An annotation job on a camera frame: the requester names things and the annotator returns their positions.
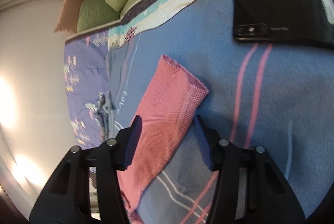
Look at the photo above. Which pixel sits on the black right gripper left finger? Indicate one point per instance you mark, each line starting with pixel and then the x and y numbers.
pixel 65 196

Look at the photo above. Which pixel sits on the purple tree-pattern bedsheet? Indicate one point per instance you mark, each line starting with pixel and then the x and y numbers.
pixel 92 70

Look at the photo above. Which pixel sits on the peach pillow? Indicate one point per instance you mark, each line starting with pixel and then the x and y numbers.
pixel 68 18

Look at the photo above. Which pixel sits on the blue striped blanket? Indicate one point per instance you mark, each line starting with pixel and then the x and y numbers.
pixel 278 97

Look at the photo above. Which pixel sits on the black smartphone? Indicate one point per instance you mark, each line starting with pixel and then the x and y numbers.
pixel 295 22

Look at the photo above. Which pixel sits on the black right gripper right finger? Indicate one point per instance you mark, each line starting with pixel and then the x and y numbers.
pixel 250 187

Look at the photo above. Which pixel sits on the green pillow lower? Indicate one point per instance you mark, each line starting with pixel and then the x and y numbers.
pixel 94 13

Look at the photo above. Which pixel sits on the pink knitted cloth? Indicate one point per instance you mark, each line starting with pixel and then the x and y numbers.
pixel 167 109

